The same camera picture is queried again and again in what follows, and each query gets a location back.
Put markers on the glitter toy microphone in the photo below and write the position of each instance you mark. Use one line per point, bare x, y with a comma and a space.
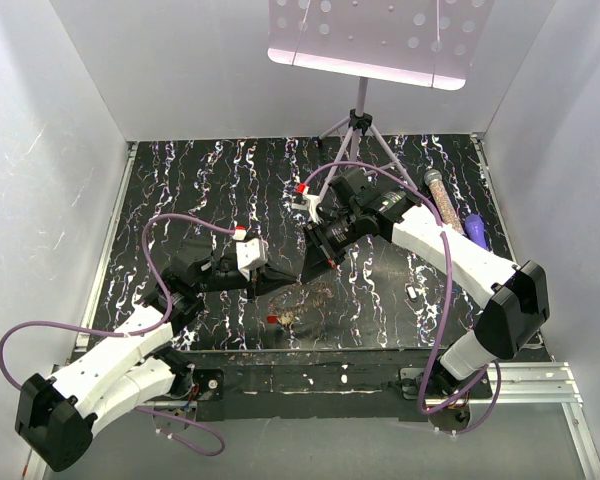
433, 180

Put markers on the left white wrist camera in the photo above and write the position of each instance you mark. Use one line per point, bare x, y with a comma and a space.
251, 254

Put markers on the aluminium frame rail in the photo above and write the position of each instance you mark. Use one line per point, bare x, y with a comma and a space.
552, 383

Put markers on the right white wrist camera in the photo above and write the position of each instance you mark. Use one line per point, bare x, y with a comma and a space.
305, 201

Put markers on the large toothed keyring disc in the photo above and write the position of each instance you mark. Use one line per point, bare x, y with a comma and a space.
296, 300

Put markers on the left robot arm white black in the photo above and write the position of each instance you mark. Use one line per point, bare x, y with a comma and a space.
59, 416

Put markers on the white black key fob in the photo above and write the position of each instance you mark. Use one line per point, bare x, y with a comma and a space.
411, 293

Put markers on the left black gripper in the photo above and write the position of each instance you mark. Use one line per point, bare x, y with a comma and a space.
267, 280

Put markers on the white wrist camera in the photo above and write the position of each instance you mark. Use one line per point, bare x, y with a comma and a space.
305, 201
251, 254

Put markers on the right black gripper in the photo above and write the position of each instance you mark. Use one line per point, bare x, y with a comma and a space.
317, 259

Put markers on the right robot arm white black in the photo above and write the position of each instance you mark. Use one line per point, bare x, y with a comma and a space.
513, 298

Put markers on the black front rail base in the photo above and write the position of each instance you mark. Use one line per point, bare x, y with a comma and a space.
302, 384

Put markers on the lilac music stand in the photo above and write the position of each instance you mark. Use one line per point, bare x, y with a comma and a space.
425, 43

